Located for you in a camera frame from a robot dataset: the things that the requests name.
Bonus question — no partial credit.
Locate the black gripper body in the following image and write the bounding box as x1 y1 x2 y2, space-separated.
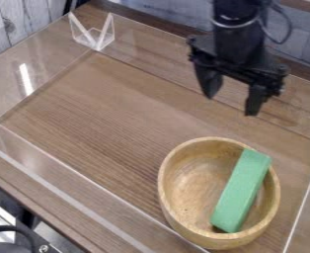
187 24 289 97

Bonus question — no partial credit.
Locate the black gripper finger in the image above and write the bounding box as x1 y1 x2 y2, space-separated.
246 85 266 117
194 63 223 99

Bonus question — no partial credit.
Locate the green rectangular block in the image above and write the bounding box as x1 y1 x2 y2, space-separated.
210 149 272 233

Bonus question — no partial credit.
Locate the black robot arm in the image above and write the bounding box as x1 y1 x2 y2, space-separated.
187 0 290 116

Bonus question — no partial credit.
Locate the wooden bowl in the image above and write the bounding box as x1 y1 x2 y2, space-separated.
157 136 281 250

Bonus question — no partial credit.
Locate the clear acrylic corner bracket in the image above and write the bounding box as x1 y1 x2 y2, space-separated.
68 12 115 51

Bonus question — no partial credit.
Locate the clear acrylic enclosure wall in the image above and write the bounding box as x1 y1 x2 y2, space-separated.
0 9 310 253

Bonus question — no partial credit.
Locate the black cable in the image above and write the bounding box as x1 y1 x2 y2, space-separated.
0 225 44 253

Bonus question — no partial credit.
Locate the black metal table bracket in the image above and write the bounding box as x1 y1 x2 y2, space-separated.
15 220 59 253

